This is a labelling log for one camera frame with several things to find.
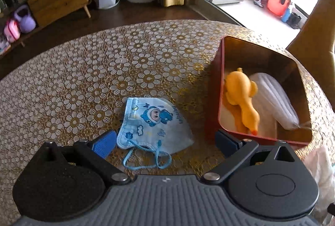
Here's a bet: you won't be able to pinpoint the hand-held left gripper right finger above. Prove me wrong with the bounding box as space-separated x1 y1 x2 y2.
201 129 299 186

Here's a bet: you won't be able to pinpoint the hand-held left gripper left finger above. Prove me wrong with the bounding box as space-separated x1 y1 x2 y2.
43 130 131 186

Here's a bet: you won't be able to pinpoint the red tin box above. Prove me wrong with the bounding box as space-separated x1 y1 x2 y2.
205 36 313 148

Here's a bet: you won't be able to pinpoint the blue cartoon face mask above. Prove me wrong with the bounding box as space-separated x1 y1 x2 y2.
116 96 195 170

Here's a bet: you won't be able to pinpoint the yellow rubber duck toy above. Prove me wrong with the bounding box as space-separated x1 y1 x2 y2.
224 67 261 136

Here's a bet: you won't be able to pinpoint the white face mask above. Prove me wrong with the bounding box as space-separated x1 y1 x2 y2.
249 72 312 129

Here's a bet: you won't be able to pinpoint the white cloth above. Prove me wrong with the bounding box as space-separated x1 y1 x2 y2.
305 146 335 220

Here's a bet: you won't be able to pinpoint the low wooden shelf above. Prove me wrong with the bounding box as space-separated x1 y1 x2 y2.
0 23 44 59

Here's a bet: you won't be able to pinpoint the black boots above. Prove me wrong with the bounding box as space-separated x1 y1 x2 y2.
286 13 302 30

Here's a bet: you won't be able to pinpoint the blue bucket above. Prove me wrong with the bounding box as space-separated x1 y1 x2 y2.
281 7 291 23

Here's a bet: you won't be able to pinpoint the colourful toy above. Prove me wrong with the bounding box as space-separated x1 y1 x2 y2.
0 34 11 56

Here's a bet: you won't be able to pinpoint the pink toy case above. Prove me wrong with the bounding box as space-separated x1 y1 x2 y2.
4 19 21 43

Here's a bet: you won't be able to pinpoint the red bag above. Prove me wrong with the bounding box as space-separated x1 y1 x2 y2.
266 0 292 17

